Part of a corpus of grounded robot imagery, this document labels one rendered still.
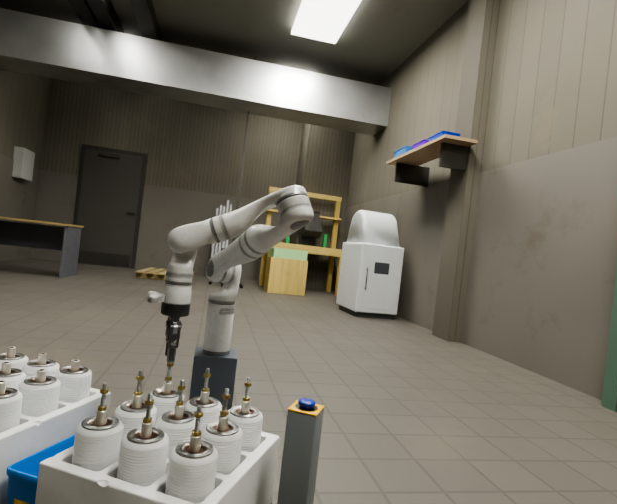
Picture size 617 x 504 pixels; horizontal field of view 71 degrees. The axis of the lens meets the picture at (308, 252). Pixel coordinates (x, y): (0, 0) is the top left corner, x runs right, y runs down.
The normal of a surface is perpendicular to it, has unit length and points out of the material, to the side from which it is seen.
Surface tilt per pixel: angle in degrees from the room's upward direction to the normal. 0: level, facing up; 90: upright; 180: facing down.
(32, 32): 90
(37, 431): 90
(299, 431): 90
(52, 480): 90
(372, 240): 71
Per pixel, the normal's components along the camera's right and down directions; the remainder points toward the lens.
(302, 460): -0.29, -0.04
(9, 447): 0.96, 0.11
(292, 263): 0.25, 0.03
